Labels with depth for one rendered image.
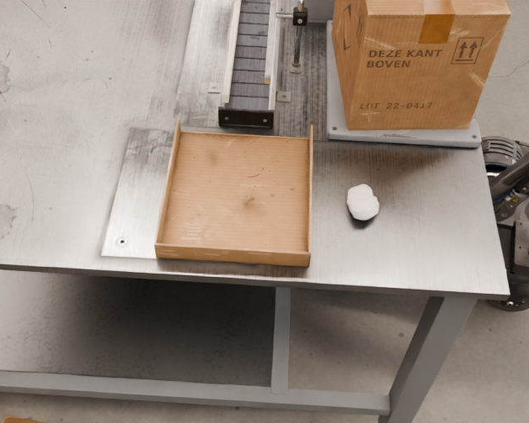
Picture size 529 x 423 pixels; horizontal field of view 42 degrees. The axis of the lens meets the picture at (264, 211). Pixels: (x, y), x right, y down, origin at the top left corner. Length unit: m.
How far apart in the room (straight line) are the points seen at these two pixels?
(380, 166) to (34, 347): 0.99
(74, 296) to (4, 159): 0.61
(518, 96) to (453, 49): 1.63
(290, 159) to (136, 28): 0.52
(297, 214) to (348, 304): 0.91
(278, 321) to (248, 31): 0.74
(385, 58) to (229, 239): 0.42
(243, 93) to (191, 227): 0.31
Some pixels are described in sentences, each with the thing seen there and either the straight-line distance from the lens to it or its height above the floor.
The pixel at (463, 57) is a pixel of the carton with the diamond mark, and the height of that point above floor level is 1.03.
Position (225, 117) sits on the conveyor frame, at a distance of 1.35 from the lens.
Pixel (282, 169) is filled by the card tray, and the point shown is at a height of 0.83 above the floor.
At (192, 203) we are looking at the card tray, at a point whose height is 0.83.
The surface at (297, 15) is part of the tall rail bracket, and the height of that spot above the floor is 0.97.
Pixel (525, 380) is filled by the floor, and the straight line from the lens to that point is 2.13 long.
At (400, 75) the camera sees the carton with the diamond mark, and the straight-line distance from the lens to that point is 1.27.
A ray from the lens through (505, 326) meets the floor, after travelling 2.19.
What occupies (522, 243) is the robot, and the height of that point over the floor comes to 0.28.
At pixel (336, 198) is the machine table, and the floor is 0.83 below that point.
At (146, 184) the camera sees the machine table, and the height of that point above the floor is 0.83.
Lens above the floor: 1.80
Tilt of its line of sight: 52 degrees down
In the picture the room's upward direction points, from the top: 3 degrees clockwise
